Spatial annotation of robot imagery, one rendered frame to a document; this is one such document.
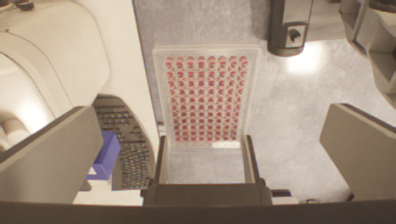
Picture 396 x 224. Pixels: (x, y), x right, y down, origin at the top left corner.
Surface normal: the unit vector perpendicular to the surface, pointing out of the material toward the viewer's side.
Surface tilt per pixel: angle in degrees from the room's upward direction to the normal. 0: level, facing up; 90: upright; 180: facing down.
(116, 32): 0
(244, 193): 78
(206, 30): 0
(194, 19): 0
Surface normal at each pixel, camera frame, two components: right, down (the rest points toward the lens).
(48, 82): 1.00, -0.01
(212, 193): -0.02, -0.61
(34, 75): 0.94, 0.10
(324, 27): 0.00, 0.65
